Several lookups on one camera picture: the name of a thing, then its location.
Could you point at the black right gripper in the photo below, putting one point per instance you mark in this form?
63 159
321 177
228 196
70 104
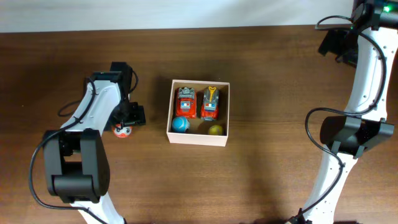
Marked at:
331 43

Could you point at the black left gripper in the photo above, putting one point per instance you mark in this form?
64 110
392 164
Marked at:
139 118

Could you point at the red face ball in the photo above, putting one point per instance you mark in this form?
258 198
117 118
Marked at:
122 132

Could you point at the blue face ball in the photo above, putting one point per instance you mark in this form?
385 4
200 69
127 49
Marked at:
180 124

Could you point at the red toy truck blue tracks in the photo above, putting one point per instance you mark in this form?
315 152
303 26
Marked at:
186 103

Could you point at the white cardboard box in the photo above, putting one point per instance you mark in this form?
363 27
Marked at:
198 131

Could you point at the red toy truck yellow ladder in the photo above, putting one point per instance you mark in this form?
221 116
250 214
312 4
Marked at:
210 104

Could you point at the yellow face ball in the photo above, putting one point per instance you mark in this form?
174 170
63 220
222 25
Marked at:
216 130

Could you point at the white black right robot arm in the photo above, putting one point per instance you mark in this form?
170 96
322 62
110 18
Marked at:
369 44

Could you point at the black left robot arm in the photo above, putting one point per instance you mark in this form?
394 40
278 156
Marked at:
76 167

